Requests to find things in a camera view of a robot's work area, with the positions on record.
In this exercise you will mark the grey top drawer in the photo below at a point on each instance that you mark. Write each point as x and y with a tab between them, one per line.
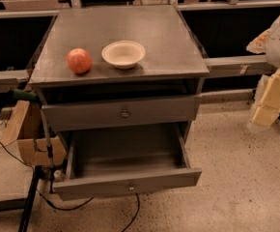
120	113

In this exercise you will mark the grey wooden drawer cabinet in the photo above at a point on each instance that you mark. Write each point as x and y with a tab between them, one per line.
172	66

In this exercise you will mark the black tripod stand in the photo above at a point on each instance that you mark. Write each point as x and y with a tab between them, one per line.
23	226

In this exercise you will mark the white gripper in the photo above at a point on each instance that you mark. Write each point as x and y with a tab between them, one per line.
266	110

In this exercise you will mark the grey rail beam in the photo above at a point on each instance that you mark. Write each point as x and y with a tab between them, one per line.
239	66
12	79

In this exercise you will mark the cardboard box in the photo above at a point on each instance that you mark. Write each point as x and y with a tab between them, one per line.
25	128

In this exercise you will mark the grey right rail beam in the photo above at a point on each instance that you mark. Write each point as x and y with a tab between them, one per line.
239	66

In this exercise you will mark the grey left rail beam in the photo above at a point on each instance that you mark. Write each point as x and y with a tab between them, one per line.
12	79

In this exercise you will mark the small white bottle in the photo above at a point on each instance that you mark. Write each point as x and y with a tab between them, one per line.
59	176

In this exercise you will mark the grey drawer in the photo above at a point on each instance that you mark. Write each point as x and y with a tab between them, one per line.
120	113
126	160

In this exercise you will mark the white paper bowl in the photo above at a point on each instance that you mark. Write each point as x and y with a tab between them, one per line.
123	55

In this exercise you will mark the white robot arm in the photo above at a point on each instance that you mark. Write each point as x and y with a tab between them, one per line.
269	44

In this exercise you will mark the red apple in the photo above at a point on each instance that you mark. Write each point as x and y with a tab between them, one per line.
79	60

